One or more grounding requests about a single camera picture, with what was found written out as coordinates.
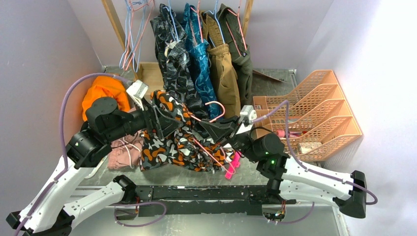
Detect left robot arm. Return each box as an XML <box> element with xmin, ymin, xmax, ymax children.
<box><xmin>6</xmin><ymin>92</ymin><xmax>188</xmax><ymax>236</ymax></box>

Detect orange camouflage shorts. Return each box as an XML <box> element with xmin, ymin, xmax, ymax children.
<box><xmin>138</xmin><ymin>90</ymin><xmax>235</xmax><ymax>172</ymax></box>

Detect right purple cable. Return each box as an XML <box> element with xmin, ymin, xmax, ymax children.
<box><xmin>251</xmin><ymin>100</ymin><xmax>379</xmax><ymax>206</ymax></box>

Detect pink drawstring shorts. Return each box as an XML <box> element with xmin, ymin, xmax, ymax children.
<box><xmin>107</xmin><ymin>131</ymin><xmax>144</xmax><ymax>170</ymax></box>

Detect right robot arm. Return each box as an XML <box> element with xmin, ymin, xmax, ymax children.
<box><xmin>197</xmin><ymin>117</ymin><xmax>367</xmax><ymax>219</ymax></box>

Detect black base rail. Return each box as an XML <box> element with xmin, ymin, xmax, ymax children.
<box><xmin>132</xmin><ymin>185</ymin><xmax>284</xmax><ymax>217</ymax></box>

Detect purple cable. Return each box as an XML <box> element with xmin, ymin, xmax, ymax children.
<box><xmin>251</xmin><ymin>100</ymin><xmax>379</xmax><ymax>206</ymax></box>
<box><xmin>13</xmin><ymin>73</ymin><xmax>133</xmax><ymax>236</ymax></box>

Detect dark olive green shorts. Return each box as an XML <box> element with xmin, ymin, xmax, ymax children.
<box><xmin>216</xmin><ymin>4</ymin><xmax>253</xmax><ymax>105</ymax></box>

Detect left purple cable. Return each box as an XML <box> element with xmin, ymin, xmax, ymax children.
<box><xmin>13</xmin><ymin>73</ymin><xmax>133</xmax><ymax>236</ymax></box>

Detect peach plastic file organizer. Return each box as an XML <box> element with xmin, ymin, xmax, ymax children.
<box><xmin>253</xmin><ymin>70</ymin><xmax>362</xmax><ymax>162</ymax></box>

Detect aluminium frame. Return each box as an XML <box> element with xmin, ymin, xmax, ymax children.
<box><xmin>63</xmin><ymin>200</ymin><xmax>349</xmax><ymax>236</ymax></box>

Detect blue patterned shorts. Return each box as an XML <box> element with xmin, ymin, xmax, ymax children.
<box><xmin>181</xmin><ymin>3</ymin><xmax>222</xmax><ymax>119</ymax></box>

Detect pink plastic clip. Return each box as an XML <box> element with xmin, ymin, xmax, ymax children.
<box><xmin>225</xmin><ymin>151</ymin><xmax>241</xmax><ymax>179</ymax></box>

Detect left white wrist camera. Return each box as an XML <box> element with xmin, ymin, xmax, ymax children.
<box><xmin>126</xmin><ymin>80</ymin><xmax>149</xmax><ymax>110</ymax></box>

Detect wooden clothes rack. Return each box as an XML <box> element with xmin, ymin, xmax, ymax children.
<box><xmin>101</xmin><ymin>0</ymin><xmax>254</xmax><ymax>95</ymax></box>

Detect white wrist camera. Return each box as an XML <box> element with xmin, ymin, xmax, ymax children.
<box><xmin>240</xmin><ymin>105</ymin><xmax>257</xmax><ymax>127</ymax></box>
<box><xmin>126</xmin><ymin>80</ymin><xmax>149</xmax><ymax>110</ymax></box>

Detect black grey patterned shorts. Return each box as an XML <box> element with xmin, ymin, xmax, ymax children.
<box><xmin>150</xmin><ymin>3</ymin><xmax>209</xmax><ymax>118</ymax></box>

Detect light blue oval object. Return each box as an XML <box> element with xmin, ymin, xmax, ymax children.
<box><xmin>84</xmin><ymin>155</ymin><xmax>108</xmax><ymax>179</ymax></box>

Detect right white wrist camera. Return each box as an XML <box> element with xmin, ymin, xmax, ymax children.
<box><xmin>240</xmin><ymin>105</ymin><xmax>257</xmax><ymax>127</ymax></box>

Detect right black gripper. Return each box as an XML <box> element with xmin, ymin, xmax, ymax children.
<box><xmin>200</xmin><ymin>115</ymin><xmax>261</xmax><ymax>163</ymax></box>

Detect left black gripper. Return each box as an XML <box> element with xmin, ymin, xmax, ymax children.
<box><xmin>105</xmin><ymin>95</ymin><xmax>183</xmax><ymax>142</ymax></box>

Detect tan brown shorts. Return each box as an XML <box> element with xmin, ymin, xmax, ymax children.
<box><xmin>200</xmin><ymin>13</ymin><xmax>241</xmax><ymax>118</ymax></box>

